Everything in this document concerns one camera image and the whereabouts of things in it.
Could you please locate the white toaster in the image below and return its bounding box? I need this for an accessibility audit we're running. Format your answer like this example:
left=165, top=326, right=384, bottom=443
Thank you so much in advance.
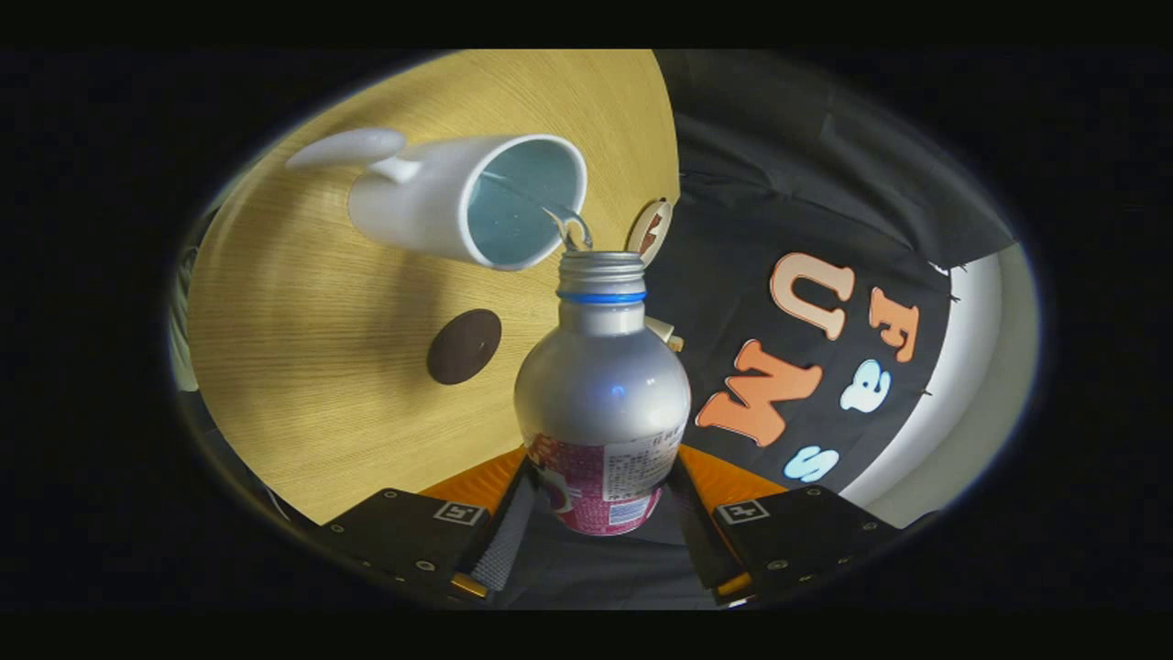
left=644, top=314, right=685, bottom=354

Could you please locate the white cup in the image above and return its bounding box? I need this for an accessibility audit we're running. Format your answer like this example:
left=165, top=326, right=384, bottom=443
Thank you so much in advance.
left=285, top=126, right=589, bottom=272

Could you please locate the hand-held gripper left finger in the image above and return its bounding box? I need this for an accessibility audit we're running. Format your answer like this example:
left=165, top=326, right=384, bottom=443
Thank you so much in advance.
left=316, top=446, right=537, bottom=606

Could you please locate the small white plate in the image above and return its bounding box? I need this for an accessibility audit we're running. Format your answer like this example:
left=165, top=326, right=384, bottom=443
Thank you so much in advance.
left=626, top=198, right=674, bottom=268

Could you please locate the black backdrop cloth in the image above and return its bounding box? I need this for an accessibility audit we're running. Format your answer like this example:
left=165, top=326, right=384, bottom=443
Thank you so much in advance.
left=495, top=50, right=1018, bottom=611

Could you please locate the dark brown round coaster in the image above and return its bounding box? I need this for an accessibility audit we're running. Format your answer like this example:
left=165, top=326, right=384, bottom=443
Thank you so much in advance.
left=426, top=308, right=503, bottom=387

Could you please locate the silver juice bottle red label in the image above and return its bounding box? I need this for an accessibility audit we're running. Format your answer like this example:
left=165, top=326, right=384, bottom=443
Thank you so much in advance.
left=513, top=251, right=693, bottom=537

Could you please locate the wooden table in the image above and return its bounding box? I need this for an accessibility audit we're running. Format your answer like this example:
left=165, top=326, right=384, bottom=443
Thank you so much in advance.
left=183, top=50, right=681, bottom=525

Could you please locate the clear poured juice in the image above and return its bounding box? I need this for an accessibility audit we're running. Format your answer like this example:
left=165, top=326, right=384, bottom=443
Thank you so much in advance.
left=541, top=203, right=594, bottom=253

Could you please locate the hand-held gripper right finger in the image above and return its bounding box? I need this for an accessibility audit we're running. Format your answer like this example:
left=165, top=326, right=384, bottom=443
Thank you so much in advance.
left=669, top=445, right=904, bottom=606

